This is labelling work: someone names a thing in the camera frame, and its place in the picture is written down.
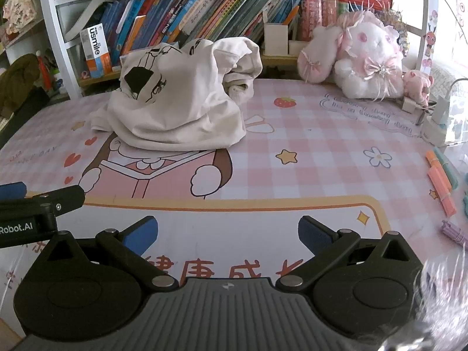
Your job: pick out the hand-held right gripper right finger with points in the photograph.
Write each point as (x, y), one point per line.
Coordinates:
(314, 234)

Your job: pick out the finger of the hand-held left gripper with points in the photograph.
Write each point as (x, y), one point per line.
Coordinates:
(65, 195)
(11, 190)

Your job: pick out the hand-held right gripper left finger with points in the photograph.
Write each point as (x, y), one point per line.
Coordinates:
(142, 232)

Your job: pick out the white printed T-shirt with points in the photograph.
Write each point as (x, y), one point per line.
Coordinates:
(175, 109)

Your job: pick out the dark brown plush toy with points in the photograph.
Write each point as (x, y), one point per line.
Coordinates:
(18, 80)

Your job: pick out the red plastic toy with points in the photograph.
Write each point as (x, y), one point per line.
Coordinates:
(44, 69)

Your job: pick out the pink straw bundle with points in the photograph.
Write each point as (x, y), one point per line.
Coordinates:
(444, 197)

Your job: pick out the purple straw bundle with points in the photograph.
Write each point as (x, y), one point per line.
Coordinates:
(455, 232)

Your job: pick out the clear plastic film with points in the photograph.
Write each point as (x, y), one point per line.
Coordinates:
(446, 299)

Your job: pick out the teal straw bundle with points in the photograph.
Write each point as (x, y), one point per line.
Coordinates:
(449, 172)

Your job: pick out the white orange upright box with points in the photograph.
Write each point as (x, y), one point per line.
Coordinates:
(95, 49)

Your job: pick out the white round socket base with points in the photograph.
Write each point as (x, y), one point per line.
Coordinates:
(433, 133)

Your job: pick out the dark thin pen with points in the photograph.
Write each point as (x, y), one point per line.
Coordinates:
(420, 119)

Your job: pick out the small cream box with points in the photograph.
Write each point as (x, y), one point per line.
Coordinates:
(298, 47)
(408, 104)

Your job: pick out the clear plastic container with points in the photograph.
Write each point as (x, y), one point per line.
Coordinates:
(457, 124)

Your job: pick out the small pink plush pig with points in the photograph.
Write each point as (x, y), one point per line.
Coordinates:
(416, 82)

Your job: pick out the pink flower decoration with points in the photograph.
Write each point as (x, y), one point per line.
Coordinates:
(20, 3)

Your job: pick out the beige square pen holder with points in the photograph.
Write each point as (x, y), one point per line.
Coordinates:
(276, 40)

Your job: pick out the white pink plush rabbit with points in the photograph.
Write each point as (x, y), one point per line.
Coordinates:
(369, 44)

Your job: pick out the grey knitted cushion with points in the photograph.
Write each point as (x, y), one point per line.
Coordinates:
(442, 69)

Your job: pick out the colourful cartoon trinkets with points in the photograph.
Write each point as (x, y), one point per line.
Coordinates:
(400, 29)

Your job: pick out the cartoon sticker strip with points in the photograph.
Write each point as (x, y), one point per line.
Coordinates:
(430, 38)

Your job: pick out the row of colourful books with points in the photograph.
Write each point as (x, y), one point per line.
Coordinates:
(204, 11)

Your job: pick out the white frame wooden bookshelf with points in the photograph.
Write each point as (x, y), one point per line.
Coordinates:
(55, 25)

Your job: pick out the pink wall poster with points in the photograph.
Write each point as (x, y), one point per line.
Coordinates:
(461, 18)

